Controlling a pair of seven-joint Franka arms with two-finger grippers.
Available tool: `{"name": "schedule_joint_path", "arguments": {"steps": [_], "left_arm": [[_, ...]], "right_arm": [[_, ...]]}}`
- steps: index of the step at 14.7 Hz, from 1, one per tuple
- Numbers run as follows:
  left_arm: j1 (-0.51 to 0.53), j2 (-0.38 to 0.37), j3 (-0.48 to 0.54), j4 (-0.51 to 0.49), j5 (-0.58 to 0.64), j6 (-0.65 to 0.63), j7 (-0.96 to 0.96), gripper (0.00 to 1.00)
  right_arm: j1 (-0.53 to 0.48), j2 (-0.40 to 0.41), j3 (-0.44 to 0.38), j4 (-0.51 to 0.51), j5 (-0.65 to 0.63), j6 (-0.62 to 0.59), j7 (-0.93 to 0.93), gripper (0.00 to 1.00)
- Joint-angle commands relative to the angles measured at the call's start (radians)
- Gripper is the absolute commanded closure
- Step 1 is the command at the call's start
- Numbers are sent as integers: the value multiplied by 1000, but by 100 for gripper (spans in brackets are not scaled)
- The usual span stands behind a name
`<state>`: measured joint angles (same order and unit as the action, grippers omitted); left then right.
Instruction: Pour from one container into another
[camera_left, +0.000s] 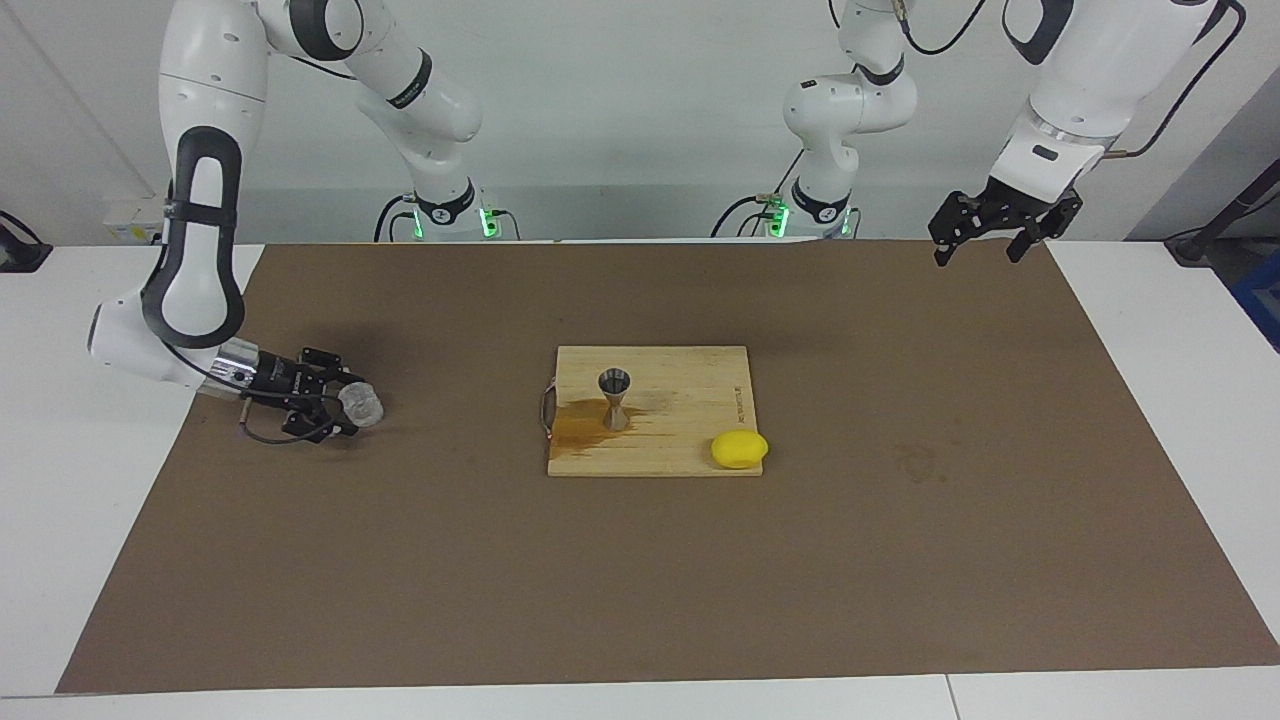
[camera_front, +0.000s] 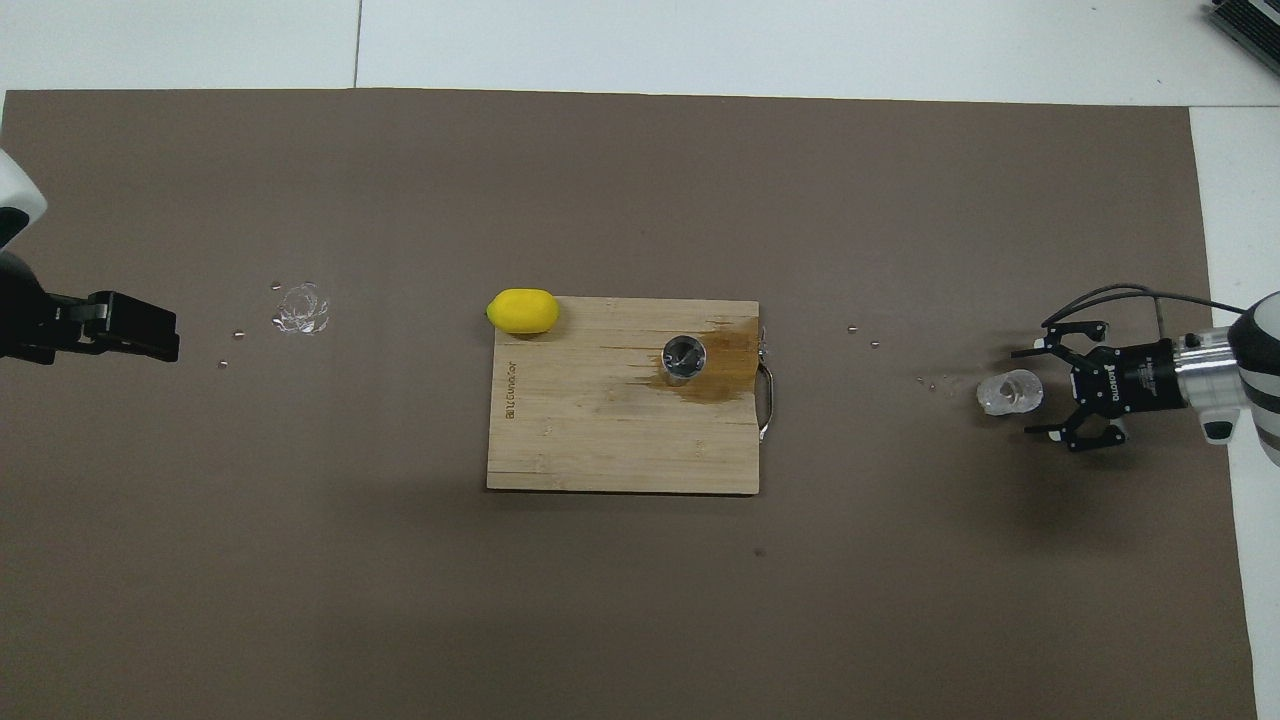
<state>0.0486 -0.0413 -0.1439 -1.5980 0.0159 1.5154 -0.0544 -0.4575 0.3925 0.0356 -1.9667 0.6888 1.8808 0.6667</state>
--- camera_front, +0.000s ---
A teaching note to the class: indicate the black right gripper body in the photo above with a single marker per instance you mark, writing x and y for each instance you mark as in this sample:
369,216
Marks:
1130,378

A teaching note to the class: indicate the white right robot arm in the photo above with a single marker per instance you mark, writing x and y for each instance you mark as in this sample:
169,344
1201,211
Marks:
1250,380

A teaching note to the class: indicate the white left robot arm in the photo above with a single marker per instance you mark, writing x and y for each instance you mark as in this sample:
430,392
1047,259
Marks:
15,190

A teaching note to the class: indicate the yellow lemon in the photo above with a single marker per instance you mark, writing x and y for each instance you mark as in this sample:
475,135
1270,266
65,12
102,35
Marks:
522,311

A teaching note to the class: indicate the clear glass cup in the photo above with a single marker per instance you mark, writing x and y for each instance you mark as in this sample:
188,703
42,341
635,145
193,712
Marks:
1010,392

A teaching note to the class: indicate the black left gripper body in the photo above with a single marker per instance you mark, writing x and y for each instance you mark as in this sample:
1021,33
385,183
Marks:
30,320

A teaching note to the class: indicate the grey ribbed device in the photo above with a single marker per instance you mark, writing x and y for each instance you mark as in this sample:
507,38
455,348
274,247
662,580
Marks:
1255,25

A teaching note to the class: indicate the brown table mat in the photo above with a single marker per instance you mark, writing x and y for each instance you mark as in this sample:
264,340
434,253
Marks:
640,600

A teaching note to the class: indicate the wooden cutting board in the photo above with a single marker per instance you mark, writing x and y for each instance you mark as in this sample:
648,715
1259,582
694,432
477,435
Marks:
600,440

